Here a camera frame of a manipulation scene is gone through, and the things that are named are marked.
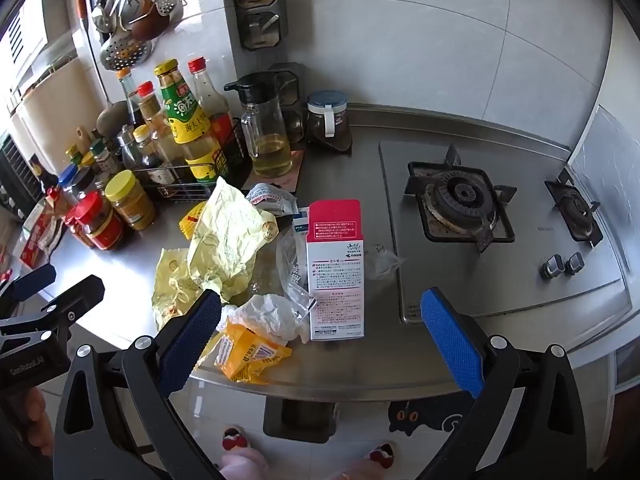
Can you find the white foil splash guard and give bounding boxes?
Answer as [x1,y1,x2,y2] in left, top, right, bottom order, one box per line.
[567,105,640,246]

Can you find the clear bag with red print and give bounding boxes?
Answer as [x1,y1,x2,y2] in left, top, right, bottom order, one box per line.
[245,182,300,218]

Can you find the person's pink pants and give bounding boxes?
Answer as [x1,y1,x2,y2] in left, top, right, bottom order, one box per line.
[217,447,381,480]

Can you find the clear plastic bag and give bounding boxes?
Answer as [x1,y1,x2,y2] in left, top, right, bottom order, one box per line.
[276,227,318,321]

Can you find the metal slotted skimmer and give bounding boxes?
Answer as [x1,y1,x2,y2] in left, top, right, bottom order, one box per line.
[99,30,153,72]

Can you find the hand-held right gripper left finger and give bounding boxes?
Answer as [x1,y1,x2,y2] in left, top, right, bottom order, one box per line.
[52,289,223,480]

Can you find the yellow foam fruit net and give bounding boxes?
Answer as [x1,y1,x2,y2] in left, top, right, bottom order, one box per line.
[179,200,213,241]

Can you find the red and white slipper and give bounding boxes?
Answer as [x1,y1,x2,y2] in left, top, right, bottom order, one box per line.
[367,441,398,466]
[222,426,248,453]

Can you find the red packet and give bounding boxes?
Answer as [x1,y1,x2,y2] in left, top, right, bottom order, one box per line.
[20,210,66,268]

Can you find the small yellow paper wrapper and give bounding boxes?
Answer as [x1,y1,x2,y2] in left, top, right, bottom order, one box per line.
[151,247,221,333]

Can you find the glass jar with blue lid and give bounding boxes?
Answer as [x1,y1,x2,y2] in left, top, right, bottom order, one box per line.
[306,91,353,153]

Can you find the grey rounded bowl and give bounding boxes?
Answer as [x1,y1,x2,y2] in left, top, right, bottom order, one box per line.
[96,101,132,136]

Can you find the dark spice box set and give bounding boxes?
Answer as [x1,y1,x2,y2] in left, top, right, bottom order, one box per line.
[267,62,307,143]

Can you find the red cap vinegar bottle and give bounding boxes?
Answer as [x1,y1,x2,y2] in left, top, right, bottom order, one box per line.
[187,56,246,171]

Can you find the wall-mounted spice box pair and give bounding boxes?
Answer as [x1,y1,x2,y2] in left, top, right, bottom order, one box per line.
[231,0,286,52]

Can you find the large red lid jar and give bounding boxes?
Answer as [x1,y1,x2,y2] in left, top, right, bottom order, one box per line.
[74,191,126,252]

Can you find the brown ladle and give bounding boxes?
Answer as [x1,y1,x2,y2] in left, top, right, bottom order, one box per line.
[129,0,176,43]

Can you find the red cap amber bottle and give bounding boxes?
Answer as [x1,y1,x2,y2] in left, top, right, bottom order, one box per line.
[136,81,186,181]

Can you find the black lid jar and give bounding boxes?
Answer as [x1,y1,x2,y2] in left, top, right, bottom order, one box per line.
[70,167,101,201]

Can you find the large black burner grate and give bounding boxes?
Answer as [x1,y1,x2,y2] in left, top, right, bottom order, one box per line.
[404,144,518,253]

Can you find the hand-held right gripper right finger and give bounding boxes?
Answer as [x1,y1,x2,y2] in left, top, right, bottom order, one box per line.
[420,287,588,480]

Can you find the green cap spice jar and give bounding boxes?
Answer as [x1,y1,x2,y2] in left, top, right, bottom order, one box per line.
[90,139,118,181]

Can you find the yellow lid jar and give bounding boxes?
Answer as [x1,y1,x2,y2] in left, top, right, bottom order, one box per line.
[104,170,157,232]

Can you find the small clear plastic wrapper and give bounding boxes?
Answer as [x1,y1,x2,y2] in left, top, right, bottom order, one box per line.
[364,245,406,281]

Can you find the large yellow paper wrapper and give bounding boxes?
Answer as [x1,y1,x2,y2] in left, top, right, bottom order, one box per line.
[187,176,278,306]

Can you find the blue cap bottle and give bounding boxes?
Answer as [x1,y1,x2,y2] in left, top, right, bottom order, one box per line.
[57,165,81,196]

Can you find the orange snack packet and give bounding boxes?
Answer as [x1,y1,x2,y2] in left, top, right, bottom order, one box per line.
[214,321,293,386]

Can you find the metal cap glass bottle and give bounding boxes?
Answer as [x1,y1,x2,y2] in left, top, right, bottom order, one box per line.
[116,125,146,171]

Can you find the glass oil pitcher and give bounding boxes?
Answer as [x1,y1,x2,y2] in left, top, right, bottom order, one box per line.
[223,72,293,179]

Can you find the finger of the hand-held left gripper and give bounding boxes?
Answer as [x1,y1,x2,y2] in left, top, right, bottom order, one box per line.
[0,275,106,356]
[0,262,57,306]

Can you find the black wire rack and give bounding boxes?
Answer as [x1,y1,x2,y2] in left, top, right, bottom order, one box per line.
[117,117,251,201]

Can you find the small white box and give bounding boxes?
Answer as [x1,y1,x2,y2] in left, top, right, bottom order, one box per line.
[291,206,313,241]

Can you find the black cat floor mat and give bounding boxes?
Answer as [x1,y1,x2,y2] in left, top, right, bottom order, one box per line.
[387,390,481,438]

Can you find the yellow cap dark bottle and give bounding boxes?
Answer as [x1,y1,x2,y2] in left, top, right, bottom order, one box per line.
[132,124,173,196]

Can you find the pink and white carton box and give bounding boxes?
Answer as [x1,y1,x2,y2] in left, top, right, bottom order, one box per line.
[305,199,367,343]

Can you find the white crumpled tissue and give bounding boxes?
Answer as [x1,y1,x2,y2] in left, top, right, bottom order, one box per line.
[220,294,311,345]

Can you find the steel gas stove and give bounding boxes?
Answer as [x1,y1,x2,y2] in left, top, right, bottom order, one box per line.
[377,140,631,326]

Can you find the small black burner grate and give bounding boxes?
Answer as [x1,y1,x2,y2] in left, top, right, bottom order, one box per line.
[544,167,604,248]

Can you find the large bottle green yellow label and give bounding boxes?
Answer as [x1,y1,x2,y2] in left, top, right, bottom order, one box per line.
[154,59,231,183]

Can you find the small red sauce jar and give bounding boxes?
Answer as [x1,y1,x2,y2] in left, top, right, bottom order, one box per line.
[64,212,96,248]

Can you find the dark soy sauce bottle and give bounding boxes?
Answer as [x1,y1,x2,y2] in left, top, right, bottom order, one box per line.
[116,69,148,128]

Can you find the person's left hand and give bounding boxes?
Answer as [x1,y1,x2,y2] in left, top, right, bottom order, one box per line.
[0,386,54,459]

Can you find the grey waste bin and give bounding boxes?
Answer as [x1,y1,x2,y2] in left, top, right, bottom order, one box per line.
[262,395,337,443]

